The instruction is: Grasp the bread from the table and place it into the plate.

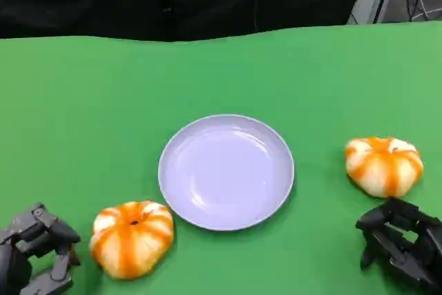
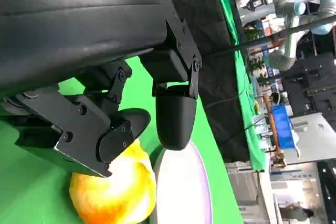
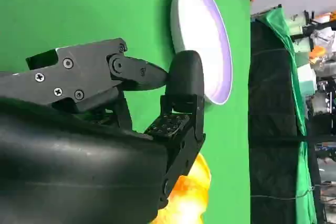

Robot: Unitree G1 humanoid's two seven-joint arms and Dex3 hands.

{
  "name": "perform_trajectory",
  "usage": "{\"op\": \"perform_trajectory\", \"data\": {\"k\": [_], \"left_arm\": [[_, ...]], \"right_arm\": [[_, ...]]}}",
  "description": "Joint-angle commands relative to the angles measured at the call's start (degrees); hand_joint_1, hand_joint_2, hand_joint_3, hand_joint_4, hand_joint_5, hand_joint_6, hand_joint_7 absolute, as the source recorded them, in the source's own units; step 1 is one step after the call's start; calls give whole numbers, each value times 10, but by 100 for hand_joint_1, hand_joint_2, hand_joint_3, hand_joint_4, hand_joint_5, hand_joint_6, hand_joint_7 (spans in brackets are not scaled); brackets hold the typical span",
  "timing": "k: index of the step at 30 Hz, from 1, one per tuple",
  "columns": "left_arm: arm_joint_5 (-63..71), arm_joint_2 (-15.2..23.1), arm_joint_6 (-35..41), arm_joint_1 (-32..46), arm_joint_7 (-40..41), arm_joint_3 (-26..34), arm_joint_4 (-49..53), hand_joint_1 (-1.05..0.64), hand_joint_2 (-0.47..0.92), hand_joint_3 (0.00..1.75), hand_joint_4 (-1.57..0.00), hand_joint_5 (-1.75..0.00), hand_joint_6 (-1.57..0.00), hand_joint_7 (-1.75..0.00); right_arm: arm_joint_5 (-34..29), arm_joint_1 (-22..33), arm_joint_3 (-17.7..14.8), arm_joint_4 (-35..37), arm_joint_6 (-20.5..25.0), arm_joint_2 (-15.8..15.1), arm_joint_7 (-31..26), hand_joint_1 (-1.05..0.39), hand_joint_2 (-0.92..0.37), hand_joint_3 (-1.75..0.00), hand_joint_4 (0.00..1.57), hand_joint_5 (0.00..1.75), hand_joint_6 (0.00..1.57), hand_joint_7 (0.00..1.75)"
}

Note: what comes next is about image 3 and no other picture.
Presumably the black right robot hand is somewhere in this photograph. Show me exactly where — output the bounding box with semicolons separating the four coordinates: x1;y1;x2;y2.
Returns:
0;37;207;224

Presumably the orange and white bread roll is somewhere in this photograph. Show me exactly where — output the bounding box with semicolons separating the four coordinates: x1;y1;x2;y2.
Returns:
151;153;212;224

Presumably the green table cloth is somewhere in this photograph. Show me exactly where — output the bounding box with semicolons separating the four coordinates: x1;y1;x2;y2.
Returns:
0;0;253;224

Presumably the lilac plate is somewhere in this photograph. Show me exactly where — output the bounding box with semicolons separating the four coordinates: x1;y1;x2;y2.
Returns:
170;0;234;106

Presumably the black curtain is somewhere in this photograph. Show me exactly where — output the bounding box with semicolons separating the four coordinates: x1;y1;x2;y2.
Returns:
248;14;322;224

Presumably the green hanging cloth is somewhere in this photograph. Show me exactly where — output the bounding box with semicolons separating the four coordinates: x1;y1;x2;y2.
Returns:
258;6;318;224

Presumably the black pole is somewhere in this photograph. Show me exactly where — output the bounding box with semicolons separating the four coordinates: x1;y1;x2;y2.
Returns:
250;134;336;143

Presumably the cluttered workshop shelf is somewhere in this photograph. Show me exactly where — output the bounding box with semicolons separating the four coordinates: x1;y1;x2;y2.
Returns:
288;8;336;120

